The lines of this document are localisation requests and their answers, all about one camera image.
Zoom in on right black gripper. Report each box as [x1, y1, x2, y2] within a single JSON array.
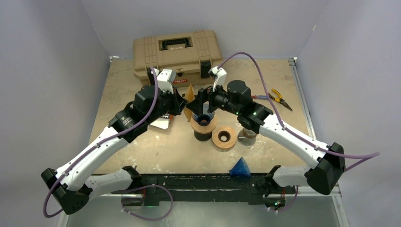
[[187, 79, 241, 116]]

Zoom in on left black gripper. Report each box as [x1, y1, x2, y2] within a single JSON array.
[[146, 85, 189, 124]]

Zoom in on blue plastic dripper cone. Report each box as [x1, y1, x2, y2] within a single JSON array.
[[192, 112, 215, 126]]

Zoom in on wooden dripper ring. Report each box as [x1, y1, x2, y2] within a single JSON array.
[[190, 116, 218, 135], [211, 125, 237, 149]]

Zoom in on brown paper coffee filter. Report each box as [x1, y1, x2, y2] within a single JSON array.
[[183, 84, 195, 122]]

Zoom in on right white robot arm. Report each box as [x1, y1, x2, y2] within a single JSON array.
[[187, 80, 346, 195]]

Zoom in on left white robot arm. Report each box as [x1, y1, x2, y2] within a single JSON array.
[[41, 86, 188, 218]]

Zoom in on tan plastic toolbox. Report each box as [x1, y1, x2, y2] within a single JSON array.
[[132, 30, 223, 87]]

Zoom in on blue red screwdriver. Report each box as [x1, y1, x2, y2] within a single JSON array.
[[252, 95, 270, 100]]

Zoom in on yellow black pliers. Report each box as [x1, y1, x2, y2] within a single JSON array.
[[268, 89, 293, 111]]

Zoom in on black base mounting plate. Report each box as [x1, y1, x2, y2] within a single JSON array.
[[115, 172, 296, 208]]

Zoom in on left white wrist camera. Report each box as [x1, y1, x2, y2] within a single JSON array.
[[155, 69, 176, 93]]

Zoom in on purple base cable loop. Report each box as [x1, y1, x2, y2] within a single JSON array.
[[121, 184, 174, 221]]

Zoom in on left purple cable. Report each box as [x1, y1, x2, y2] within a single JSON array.
[[43, 66, 160, 218]]

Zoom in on aluminium frame rail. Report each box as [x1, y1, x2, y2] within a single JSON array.
[[288, 57, 349, 227]]

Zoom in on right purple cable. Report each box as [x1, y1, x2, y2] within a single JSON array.
[[218, 52, 381, 172]]

